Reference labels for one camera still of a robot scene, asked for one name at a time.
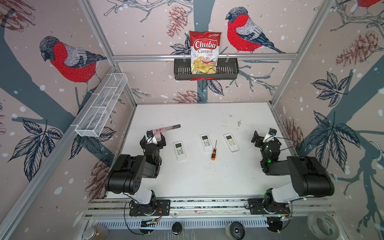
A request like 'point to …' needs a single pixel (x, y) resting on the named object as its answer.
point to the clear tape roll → (323, 226)
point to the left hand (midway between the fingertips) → (152, 134)
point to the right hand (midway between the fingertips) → (262, 134)
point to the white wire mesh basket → (93, 119)
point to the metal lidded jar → (97, 232)
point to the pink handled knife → (156, 131)
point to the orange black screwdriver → (213, 155)
